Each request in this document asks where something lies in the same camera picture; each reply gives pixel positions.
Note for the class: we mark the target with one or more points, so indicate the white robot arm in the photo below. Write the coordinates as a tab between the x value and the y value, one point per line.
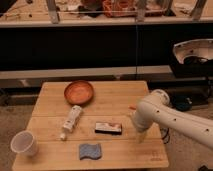
154	108

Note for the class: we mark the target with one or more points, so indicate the clear plastic cup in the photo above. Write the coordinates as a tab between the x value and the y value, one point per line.
24	143

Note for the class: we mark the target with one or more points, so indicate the blue wavy sponge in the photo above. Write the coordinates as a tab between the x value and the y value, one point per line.
90	151

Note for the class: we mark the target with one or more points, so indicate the orange wooden bowl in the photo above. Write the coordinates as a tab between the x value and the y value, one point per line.
78	92

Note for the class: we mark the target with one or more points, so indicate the black whiteboard eraser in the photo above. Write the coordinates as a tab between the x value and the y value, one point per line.
108	128

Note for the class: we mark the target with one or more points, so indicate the white tube with cap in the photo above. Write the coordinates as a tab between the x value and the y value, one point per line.
71	121

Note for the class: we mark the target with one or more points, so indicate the orange crate in background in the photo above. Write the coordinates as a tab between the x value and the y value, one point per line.
118	8

